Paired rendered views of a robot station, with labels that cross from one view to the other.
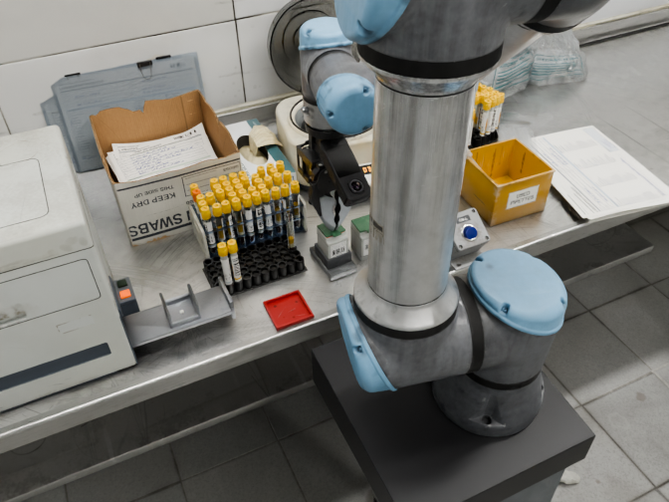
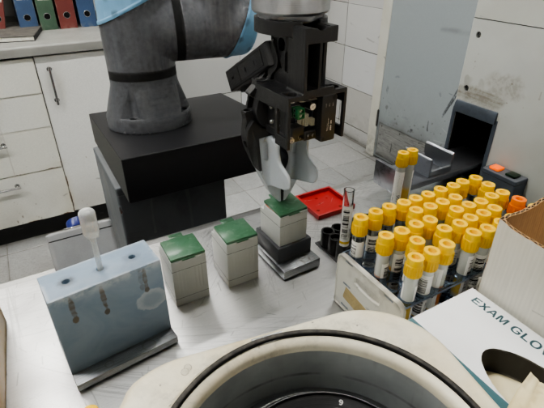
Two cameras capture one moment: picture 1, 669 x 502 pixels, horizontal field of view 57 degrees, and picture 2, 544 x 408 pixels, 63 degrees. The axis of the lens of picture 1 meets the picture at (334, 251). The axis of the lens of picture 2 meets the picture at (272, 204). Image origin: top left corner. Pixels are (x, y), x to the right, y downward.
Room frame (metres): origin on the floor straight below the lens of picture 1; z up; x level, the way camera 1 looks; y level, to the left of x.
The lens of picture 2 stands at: (1.32, -0.05, 1.23)
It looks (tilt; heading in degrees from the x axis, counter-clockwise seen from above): 31 degrees down; 175
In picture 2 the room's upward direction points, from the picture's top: straight up
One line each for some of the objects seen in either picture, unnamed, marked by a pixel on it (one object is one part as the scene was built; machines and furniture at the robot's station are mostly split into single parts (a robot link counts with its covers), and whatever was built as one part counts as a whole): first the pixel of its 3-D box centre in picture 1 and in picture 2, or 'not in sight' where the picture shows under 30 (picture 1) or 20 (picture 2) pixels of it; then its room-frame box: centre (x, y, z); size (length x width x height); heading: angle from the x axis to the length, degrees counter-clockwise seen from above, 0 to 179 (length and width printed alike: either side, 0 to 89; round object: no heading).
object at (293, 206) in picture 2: (332, 229); (283, 203); (0.86, 0.00, 0.95); 0.05 x 0.04 x 0.01; 27
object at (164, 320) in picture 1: (167, 314); (436, 161); (0.69, 0.27, 0.92); 0.21 x 0.07 x 0.05; 114
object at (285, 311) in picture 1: (288, 309); (324, 201); (0.73, 0.08, 0.88); 0.07 x 0.07 x 0.01; 24
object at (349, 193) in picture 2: (291, 235); (346, 224); (0.87, 0.08, 0.93); 0.01 x 0.01 x 0.10
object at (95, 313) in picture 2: not in sight; (110, 308); (0.99, -0.18, 0.92); 0.10 x 0.07 x 0.10; 121
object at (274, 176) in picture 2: (336, 201); (278, 175); (0.88, -0.01, 1.00); 0.06 x 0.03 x 0.09; 27
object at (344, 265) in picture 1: (333, 255); (282, 244); (0.86, 0.00, 0.89); 0.09 x 0.05 x 0.04; 27
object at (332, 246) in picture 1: (332, 243); (283, 226); (0.86, 0.00, 0.92); 0.05 x 0.04 x 0.06; 27
